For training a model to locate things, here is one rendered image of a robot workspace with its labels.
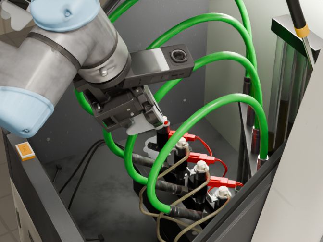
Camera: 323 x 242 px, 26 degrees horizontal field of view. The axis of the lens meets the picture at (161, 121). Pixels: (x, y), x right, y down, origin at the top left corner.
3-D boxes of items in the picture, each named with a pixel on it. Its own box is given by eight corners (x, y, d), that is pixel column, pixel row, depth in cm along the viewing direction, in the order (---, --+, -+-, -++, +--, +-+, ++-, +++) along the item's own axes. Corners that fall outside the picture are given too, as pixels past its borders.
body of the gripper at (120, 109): (96, 96, 108) (64, 56, 98) (146, 73, 107) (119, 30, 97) (110, 136, 104) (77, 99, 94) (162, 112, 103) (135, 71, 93)
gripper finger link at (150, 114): (146, 112, 109) (128, 85, 102) (157, 107, 109) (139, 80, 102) (156, 136, 107) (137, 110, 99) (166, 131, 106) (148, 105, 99)
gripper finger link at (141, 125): (133, 137, 114) (113, 111, 106) (166, 121, 113) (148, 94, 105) (139, 152, 112) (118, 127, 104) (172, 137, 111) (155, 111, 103)
